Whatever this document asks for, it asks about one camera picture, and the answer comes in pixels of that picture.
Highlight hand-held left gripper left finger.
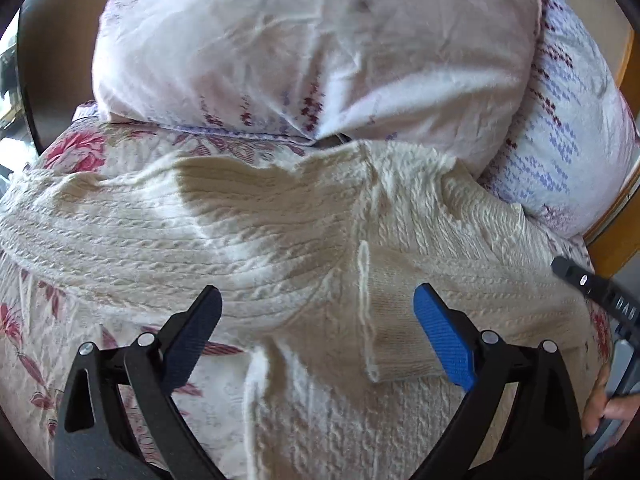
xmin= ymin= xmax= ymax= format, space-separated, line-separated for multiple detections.
xmin=53 ymin=284 xmax=227 ymax=480

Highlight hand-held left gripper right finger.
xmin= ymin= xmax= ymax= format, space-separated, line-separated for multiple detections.
xmin=412 ymin=282 xmax=587 ymax=480

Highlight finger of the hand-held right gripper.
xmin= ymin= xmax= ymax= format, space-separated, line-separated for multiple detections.
xmin=551 ymin=255 xmax=640 ymax=322

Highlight cream cable-knit sweater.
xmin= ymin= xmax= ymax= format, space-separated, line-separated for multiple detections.
xmin=0 ymin=140 xmax=601 ymax=480

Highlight person's right hand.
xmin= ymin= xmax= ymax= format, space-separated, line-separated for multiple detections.
xmin=581 ymin=360 xmax=640 ymax=437

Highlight pale pillow with purple print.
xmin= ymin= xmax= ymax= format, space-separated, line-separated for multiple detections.
xmin=477 ymin=0 xmax=640 ymax=236

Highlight floral bed sheet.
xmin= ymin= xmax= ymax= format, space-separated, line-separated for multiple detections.
xmin=0 ymin=100 xmax=618 ymax=480

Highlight white floral pillow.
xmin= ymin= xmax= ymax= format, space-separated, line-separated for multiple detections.
xmin=92 ymin=0 xmax=546 ymax=177

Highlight dark headboard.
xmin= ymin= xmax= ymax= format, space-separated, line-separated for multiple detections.
xmin=17 ymin=0 xmax=132 ymax=153

